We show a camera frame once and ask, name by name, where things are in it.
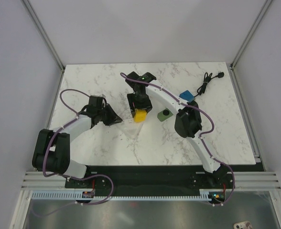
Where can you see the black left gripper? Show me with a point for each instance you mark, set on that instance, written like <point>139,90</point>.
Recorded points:
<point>113,118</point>

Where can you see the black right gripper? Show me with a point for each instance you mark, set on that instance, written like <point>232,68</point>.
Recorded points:
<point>147,106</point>

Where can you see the yellow plug adapter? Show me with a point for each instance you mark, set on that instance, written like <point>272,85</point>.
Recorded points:
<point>140,115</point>

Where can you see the blue cube socket adapter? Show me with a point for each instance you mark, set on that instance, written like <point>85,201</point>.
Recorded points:
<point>187,95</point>

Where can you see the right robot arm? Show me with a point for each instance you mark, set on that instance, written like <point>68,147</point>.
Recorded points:
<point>188,122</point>

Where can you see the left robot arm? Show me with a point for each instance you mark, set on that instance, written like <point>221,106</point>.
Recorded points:
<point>52,149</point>

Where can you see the green power strip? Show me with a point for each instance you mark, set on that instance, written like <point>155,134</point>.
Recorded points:
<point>164,115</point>

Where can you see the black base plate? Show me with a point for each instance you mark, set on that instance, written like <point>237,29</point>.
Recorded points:
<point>149,180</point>

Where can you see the aluminium frame rail right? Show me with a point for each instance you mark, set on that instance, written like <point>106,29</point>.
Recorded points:
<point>259,18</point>

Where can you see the aluminium frame rail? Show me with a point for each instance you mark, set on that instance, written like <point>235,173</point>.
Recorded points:
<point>259,18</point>
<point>41,30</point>

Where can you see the white slotted cable duct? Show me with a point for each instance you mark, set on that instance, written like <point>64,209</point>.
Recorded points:
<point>86,196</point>

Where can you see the aluminium frame rail left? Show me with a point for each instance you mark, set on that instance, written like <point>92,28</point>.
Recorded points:
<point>41,30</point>

